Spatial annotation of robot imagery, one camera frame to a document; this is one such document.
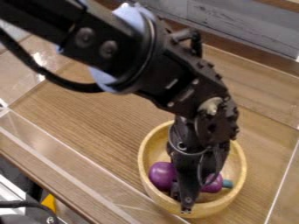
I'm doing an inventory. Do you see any purple toy eggplant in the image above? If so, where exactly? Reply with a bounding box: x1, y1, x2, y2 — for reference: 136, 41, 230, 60
148, 162, 234, 193

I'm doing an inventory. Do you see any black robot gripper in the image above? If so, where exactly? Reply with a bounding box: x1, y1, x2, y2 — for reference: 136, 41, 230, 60
164, 115, 231, 215

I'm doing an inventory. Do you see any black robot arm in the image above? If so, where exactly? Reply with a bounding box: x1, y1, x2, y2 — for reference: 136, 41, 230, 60
0, 0, 239, 213

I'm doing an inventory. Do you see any brown wooden bowl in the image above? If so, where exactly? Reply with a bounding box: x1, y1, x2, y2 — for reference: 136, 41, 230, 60
138, 121, 248, 219

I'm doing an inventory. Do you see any clear acrylic table wall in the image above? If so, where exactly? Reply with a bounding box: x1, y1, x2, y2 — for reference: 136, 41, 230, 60
0, 98, 188, 224

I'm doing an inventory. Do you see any black cable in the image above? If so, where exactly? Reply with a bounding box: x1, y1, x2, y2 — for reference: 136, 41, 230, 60
0, 200, 52, 224

